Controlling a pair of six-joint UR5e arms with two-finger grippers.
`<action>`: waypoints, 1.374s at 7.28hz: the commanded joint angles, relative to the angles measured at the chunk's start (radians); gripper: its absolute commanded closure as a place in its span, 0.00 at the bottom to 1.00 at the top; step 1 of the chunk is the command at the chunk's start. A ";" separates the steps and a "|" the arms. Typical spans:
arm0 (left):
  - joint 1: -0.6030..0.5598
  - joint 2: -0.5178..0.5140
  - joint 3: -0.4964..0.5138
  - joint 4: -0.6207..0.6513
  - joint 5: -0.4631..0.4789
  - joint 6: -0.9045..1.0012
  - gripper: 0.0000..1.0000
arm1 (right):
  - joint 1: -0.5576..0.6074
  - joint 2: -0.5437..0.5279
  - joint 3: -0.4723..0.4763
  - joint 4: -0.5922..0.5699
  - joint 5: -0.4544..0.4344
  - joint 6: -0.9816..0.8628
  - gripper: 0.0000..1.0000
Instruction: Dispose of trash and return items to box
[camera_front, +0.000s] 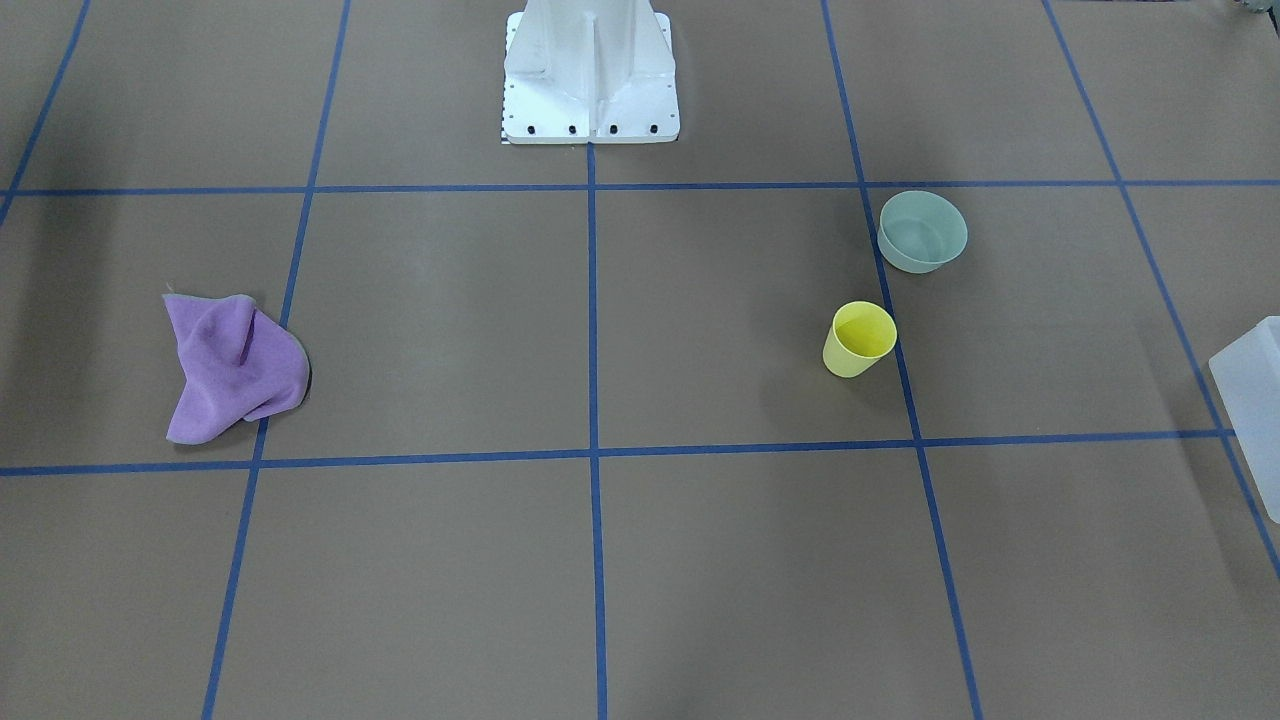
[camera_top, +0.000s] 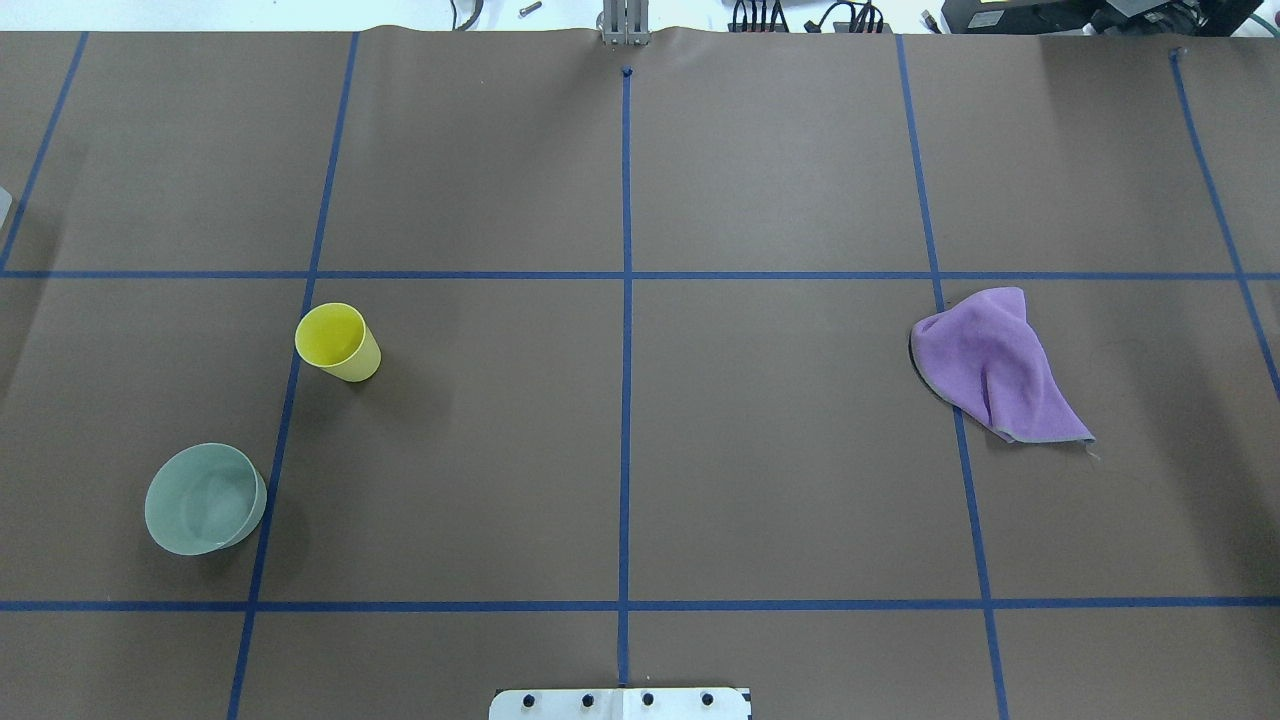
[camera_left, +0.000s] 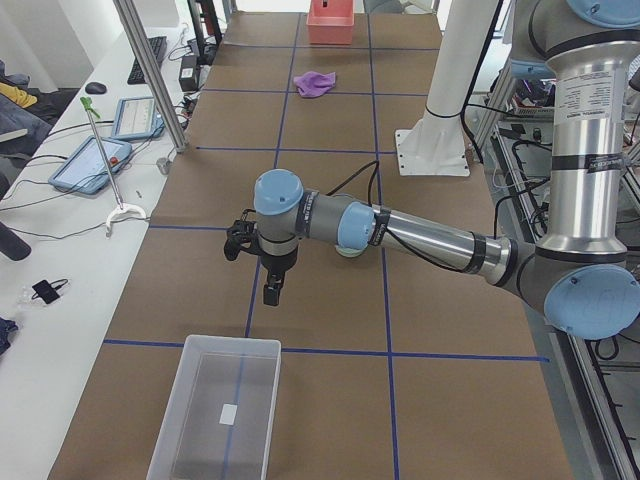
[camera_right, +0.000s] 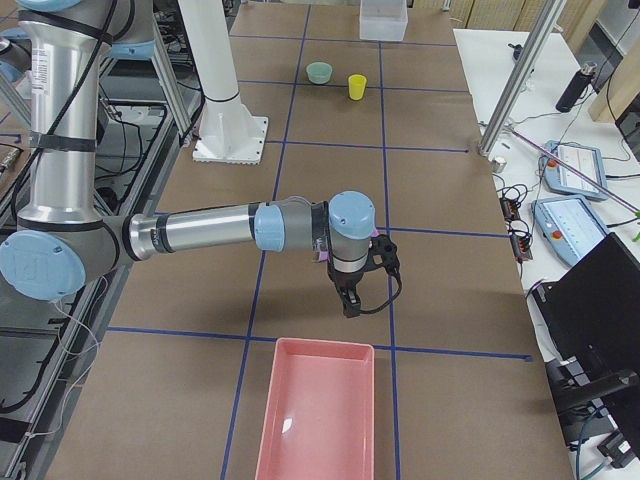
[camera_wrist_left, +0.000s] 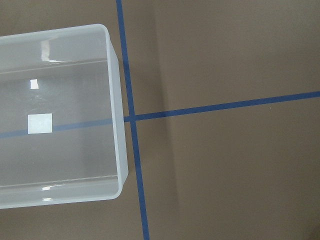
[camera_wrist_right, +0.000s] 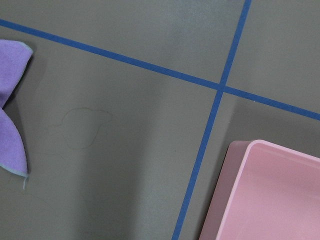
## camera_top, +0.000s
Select black power strip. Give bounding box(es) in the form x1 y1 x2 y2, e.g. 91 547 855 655
723 1 892 35

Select black device top right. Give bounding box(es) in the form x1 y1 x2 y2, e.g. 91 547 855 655
941 1 1263 37

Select purple cloth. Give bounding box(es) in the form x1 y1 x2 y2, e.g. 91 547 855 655
908 286 1094 445

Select green plastic bowl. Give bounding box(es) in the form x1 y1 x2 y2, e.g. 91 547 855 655
143 442 268 556

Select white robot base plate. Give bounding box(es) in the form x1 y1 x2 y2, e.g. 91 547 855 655
488 687 753 719

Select yellow plastic cup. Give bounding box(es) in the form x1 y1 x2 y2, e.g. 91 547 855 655
294 302 381 383

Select aluminium frame post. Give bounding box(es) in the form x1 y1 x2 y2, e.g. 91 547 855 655
598 0 652 46

